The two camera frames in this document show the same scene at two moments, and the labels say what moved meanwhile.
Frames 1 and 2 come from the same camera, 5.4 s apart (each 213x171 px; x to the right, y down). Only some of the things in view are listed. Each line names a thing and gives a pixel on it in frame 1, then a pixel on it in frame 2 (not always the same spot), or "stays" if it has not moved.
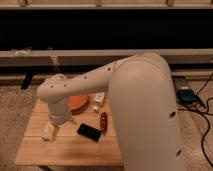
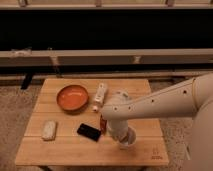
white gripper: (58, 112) → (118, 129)
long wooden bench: (102, 57) stays
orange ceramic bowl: (77, 102) stays
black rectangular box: (89, 132) stays
